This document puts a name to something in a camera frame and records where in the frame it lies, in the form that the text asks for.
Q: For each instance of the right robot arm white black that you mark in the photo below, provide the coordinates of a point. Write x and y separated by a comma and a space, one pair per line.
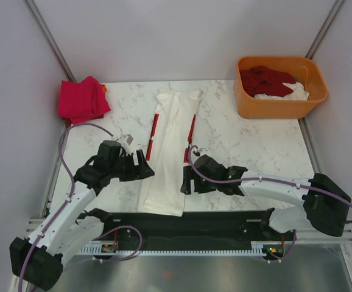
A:
316, 202

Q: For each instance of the white t-shirt red print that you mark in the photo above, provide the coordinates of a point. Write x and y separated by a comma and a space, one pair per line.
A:
167, 152

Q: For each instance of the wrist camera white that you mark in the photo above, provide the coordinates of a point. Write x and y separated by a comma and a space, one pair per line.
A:
199, 151
125, 141

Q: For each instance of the white slotted cable duct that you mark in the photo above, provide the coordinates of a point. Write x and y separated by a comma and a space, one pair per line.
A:
98, 250

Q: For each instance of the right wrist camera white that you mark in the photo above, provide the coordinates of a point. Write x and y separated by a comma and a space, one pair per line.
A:
199, 151

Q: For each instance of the aluminium rail frame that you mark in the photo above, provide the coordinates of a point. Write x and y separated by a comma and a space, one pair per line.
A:
234, 229

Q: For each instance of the orange plastic bin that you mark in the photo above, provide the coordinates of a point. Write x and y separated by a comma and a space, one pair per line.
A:
309, 91

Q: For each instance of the folded pink t-shirt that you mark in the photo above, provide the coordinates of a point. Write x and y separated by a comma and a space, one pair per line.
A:
82, 101

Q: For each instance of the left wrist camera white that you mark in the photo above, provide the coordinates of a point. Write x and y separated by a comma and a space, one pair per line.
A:
125, 141

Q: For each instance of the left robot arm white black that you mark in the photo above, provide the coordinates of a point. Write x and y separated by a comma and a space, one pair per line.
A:
39, 259

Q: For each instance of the dark red t-shirt in bin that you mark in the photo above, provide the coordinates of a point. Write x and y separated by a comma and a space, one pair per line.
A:
263, 80

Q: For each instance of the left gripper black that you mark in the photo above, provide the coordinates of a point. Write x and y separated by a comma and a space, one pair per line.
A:
144, 171

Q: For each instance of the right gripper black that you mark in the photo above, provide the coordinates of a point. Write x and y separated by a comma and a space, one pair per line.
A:
186, 187

